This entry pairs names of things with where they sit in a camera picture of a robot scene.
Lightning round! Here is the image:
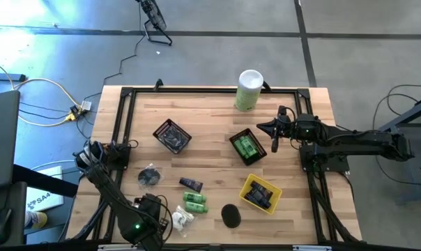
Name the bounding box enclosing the yellow plastic basket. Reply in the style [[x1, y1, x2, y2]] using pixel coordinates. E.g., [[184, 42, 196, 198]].
[[238, 173, 283, 214]]

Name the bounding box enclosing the black aluminium table frame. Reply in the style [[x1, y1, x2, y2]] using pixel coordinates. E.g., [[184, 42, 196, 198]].
[[66, 78, 364, 245]]

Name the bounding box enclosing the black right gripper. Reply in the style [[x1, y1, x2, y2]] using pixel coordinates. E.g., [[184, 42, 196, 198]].
[[256, 105, 298, 153]]

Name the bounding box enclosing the grey desk top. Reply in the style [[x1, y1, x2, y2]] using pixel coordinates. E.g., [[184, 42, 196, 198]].
[[0, 90, 21, 191]]

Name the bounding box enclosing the black plastic basket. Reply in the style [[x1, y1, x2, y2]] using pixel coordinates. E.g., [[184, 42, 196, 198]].
[[152, 118, 192, 154], [228, 128, 268, 167]]

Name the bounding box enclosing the black round pad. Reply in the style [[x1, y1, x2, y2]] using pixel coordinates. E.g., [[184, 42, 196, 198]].
[[160, 125, 187, 149], [137, 162, 164, 192]]

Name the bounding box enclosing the black floor cable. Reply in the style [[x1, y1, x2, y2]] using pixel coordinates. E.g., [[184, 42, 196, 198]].
[[372, 83, 421, 185]]

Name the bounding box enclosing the black desk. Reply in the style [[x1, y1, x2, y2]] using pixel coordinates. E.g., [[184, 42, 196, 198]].
[[0, 163, 79, 245]]

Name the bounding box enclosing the green white wipes canister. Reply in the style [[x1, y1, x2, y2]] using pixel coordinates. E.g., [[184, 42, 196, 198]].
[[234, 68, 264, 112]]

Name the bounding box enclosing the black floor fan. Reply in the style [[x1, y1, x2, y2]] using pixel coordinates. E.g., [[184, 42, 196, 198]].
[[136, 0, 174, 47]]

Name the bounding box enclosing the bag of cotton balls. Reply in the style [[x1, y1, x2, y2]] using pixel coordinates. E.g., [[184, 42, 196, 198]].
[[170, 205, 196, 233]]

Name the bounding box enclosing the person's yellow white shoe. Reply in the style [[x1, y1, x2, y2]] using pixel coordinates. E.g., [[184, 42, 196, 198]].
[[24, 210, 49, 231]]

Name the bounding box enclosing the green travel bottle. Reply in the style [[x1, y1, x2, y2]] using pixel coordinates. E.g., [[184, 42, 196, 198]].
[[184, 201, 209, 215], [238, 137, 255, 157], [233, 139, 249, 158], [245, 135, 259, 155], [182, 190, 208, 204]]

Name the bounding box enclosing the yellow power plug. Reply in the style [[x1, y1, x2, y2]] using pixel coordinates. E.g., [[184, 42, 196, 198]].
[[64, 107, 79, 122]]

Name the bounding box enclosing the black floor bar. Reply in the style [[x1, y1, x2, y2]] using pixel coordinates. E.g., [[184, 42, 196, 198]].
[[0, 72, 27, 82]]

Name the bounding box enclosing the white printed box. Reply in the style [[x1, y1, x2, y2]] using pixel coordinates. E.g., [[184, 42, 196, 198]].
[[24, 166, 65, 212]]

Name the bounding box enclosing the cream power cable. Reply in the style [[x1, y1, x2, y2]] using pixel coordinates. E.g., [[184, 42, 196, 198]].
[[0, 57, 83, 128]]

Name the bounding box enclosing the black fan cable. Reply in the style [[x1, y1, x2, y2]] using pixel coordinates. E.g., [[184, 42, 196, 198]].
[[81, 3, 144, 105]]

